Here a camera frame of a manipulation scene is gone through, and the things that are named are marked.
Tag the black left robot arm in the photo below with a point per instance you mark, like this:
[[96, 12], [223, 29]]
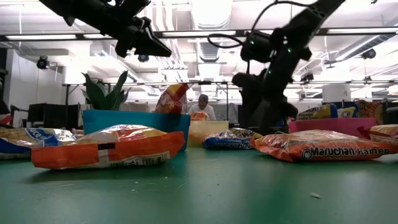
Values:
[[87, 15]]

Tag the orange Maruchan ramen packet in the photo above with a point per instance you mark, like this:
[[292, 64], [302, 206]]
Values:
[[323, 146], [109, 149], [199, 116]]

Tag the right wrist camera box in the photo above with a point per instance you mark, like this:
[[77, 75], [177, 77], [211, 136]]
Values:
[[256, 46]]

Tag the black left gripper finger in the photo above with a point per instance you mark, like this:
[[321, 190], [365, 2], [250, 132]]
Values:
[[152, 46]]

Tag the yellow plastic bin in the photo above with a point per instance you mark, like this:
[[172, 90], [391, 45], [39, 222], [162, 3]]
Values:
[[208, 133]]

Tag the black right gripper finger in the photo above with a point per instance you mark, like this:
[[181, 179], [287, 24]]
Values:
[[253, 109], [276, 109]]

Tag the red clamp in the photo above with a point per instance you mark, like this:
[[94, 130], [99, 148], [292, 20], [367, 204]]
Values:
[[5, 119]]

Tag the white noodle crumb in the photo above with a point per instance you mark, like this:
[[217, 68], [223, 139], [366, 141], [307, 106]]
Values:
[[315, 195]]

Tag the green table mat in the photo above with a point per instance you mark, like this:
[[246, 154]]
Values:
[[199, 193]]

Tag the black ceiling camera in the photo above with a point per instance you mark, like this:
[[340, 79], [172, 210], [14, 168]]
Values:
[[143, 58], [368, 54], [42, 63]]

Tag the seated person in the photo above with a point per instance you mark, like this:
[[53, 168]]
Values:
[[203, 107]]

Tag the red Maruchan ramen packet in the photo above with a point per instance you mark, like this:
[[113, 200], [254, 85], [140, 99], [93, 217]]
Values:
[[171, 99], [384, 133]]

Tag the pink plastic bin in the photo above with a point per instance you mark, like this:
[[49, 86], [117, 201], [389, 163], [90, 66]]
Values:
[[335, 124]]

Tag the white boxy appliance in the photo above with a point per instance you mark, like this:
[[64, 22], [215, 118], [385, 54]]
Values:
[[335, 92]]

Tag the snake plant in white pot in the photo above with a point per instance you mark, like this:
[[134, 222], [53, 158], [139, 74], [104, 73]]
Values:
[[102, 96]]

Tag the blue plastic bin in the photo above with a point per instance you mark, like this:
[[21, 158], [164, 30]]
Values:
[[140, 119]]

